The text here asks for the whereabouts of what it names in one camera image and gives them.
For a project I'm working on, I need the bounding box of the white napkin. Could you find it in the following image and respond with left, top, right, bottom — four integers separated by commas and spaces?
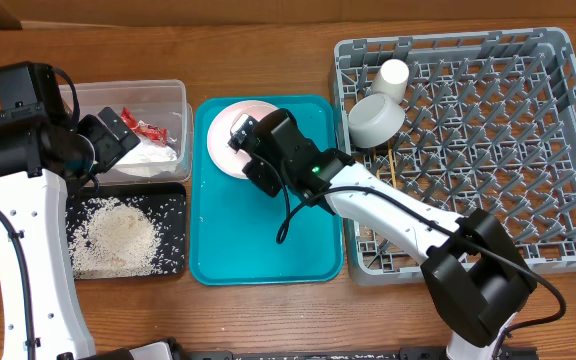
113, 135, 178, 177

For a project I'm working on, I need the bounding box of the red snack wrapper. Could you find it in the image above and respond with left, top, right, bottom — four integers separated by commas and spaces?
121, 107, 168, 146

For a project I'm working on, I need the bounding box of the white rice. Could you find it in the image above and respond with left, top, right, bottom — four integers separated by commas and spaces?
67, 195, 185, 279

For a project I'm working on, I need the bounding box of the grey bowl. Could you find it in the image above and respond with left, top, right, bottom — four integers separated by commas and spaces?
348, 93, 406, 148

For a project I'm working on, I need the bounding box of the white cup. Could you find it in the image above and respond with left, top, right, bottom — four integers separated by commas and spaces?
370, 59, 409, 104

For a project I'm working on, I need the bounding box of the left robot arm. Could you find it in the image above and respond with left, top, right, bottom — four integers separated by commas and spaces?
0, 108, 139, 359

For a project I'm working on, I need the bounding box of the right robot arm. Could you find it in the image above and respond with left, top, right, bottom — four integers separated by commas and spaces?
228, 129, 537, 359

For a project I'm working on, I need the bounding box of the large pink plate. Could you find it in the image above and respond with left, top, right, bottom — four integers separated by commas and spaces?
207, 100, 277, 179

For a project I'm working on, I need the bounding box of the clear plastic storage bin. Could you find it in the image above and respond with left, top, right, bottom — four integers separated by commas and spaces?
75, 79, 194, 185

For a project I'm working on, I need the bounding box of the teal plastic serving tray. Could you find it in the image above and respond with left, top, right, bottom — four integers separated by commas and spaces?
188, 97, 344, 286

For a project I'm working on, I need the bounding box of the black plastic tray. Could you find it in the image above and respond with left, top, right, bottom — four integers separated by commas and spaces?
65, 182, 188, 280

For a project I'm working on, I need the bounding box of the grey plastic dish rack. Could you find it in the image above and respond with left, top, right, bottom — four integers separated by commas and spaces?
331, 27, 576, 274

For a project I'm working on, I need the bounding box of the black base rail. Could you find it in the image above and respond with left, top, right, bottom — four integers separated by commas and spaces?
166, 337, 447, 360

